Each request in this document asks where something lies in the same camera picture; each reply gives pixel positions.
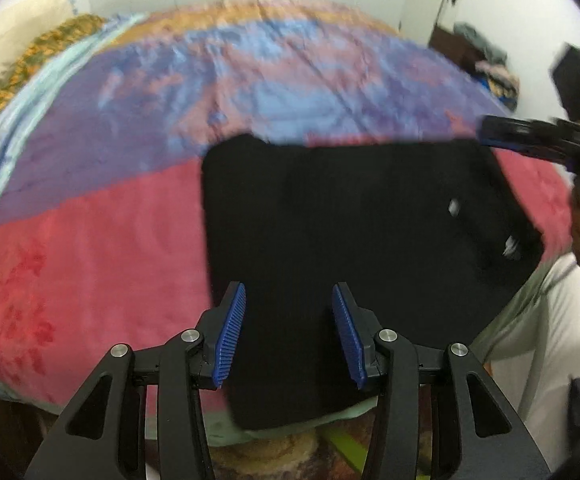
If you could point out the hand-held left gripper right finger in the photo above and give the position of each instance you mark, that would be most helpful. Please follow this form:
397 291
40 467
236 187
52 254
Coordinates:
347 335

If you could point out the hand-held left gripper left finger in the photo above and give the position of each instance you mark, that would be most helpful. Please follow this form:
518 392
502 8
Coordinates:
230 335

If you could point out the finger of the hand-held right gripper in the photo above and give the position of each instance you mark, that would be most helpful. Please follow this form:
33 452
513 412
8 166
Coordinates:
520 146
520 125

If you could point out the black pants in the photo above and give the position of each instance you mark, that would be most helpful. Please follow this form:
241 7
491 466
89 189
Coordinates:
345 220

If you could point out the pile of clothes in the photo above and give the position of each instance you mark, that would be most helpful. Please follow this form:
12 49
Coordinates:
495 67

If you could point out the dark wooden cabinet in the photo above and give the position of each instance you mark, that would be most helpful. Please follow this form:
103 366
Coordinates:
450 45

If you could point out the green strip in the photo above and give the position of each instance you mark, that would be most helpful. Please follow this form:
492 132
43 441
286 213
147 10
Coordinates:
345 447

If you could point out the colourful patterned blanket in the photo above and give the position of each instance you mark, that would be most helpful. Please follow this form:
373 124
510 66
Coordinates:
120 185

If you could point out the person's white garment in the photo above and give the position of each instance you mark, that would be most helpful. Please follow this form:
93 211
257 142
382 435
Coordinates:
535 340

